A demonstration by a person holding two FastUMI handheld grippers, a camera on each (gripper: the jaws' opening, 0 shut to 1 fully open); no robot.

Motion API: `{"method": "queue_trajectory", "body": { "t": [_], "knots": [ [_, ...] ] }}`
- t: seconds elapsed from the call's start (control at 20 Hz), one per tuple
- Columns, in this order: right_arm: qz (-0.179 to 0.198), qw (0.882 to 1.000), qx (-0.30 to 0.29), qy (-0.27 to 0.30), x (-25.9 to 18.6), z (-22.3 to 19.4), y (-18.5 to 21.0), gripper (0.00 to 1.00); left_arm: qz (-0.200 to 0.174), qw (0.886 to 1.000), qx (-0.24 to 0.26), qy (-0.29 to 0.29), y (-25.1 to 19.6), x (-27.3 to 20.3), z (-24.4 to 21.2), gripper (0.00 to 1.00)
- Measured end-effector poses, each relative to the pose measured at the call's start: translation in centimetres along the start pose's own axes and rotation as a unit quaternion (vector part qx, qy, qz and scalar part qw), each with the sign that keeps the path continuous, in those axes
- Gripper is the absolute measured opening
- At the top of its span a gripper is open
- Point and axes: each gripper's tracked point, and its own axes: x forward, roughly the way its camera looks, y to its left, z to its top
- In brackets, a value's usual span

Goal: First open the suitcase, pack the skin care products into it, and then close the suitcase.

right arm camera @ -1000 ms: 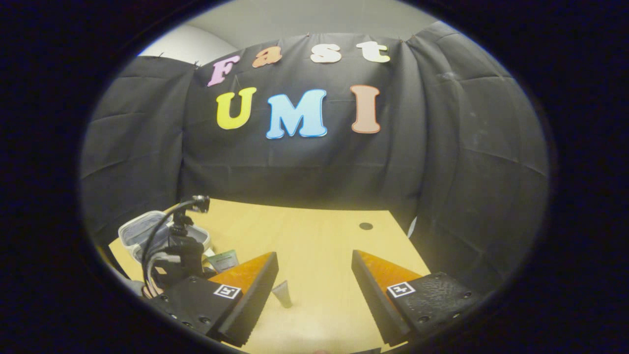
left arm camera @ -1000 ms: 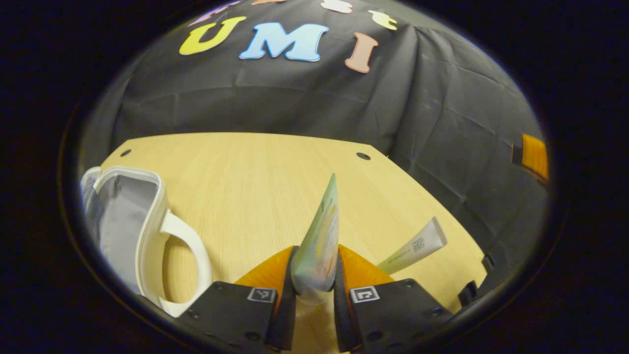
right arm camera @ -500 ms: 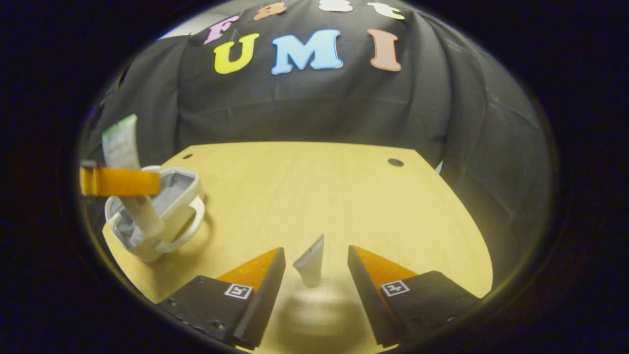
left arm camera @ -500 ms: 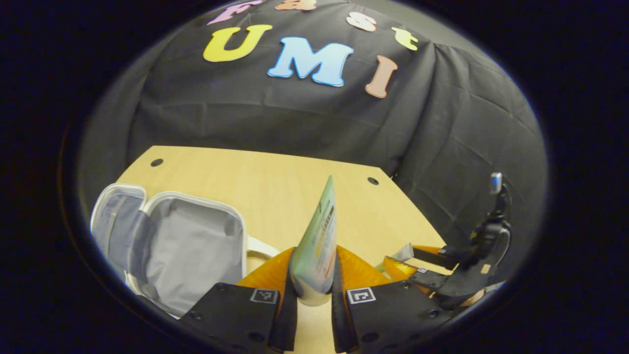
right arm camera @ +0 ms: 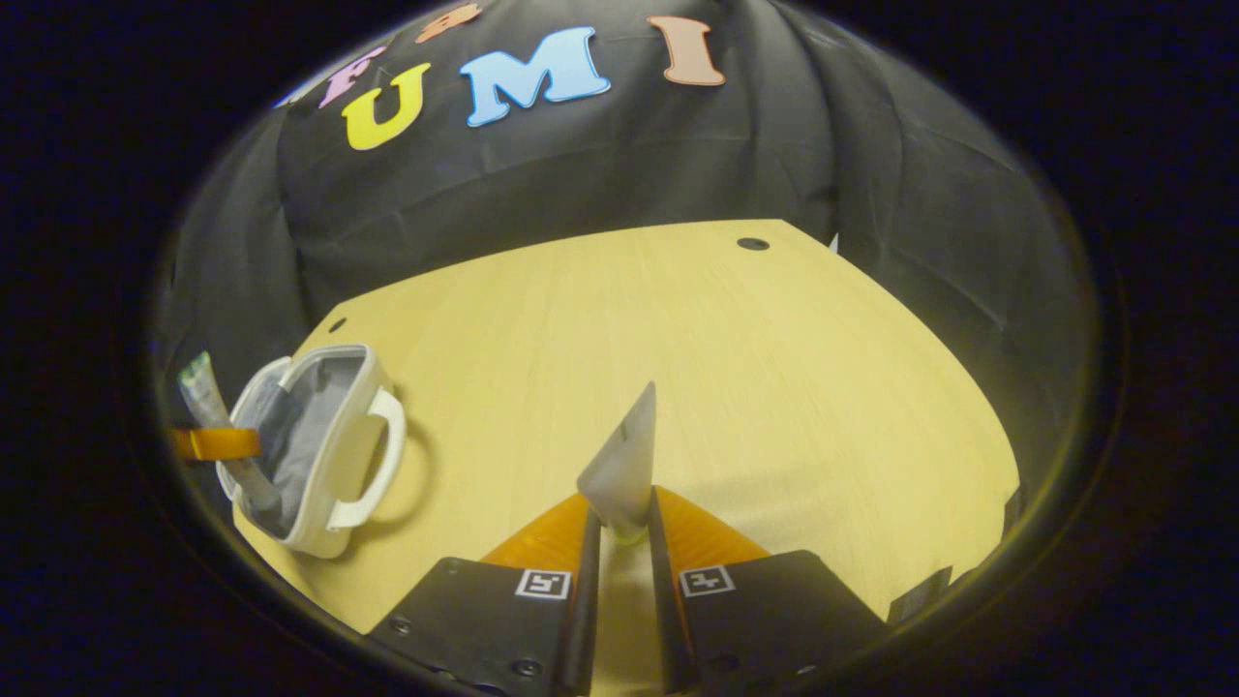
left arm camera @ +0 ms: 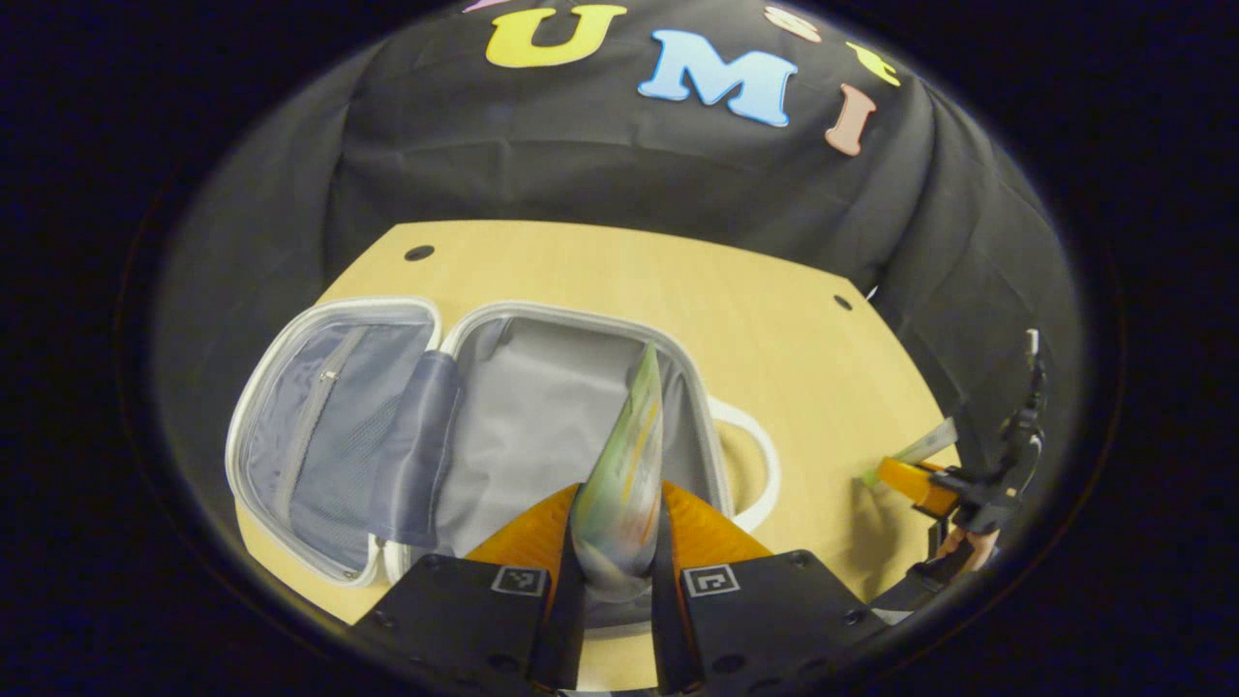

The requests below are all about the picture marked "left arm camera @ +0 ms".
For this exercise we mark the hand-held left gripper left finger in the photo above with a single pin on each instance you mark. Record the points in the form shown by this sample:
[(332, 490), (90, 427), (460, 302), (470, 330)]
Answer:
[(566, 600)]

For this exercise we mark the green printed skincare pouch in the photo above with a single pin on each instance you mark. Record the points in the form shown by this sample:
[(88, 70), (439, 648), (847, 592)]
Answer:
[(624, 474)]

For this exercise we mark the white suitcase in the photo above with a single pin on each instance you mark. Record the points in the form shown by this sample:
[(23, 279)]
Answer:
[(523, 416)]

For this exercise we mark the pale green skincare sachet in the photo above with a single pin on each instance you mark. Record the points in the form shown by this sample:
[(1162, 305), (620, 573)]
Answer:
[(920, 447)]

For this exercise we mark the black backdrop cloth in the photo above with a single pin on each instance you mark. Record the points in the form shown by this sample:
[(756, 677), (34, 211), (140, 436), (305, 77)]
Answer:
[(600, 165)]

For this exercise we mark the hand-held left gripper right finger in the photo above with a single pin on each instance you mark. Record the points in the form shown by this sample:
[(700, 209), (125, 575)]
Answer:
[(666, 600)]

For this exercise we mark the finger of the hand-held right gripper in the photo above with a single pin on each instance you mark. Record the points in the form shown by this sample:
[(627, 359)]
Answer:
[(910, 482)]

